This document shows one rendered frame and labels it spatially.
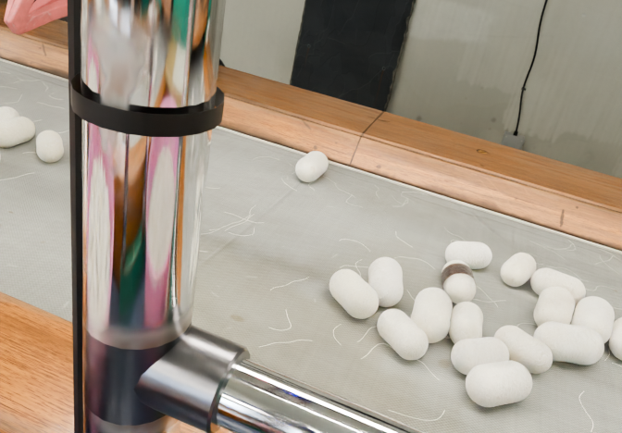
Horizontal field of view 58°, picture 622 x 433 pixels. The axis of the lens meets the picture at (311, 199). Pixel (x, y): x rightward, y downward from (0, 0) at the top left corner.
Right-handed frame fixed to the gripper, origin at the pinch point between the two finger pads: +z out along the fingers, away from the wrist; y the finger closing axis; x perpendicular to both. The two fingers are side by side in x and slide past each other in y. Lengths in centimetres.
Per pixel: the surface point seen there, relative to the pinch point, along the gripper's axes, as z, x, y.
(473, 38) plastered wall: -143, 143, 22
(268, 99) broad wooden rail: -8.4, 13.9, 15.3
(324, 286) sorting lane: 10.7, 1.6, 29.6
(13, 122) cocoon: 7.2, 2.1, 3.5
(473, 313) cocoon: 9.5, 0.2, 38.1
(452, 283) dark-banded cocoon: 7.6, 2.1, 36.6
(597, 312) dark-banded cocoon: 6.2, 2.3, 44.7
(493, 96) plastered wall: -131, 158, 37
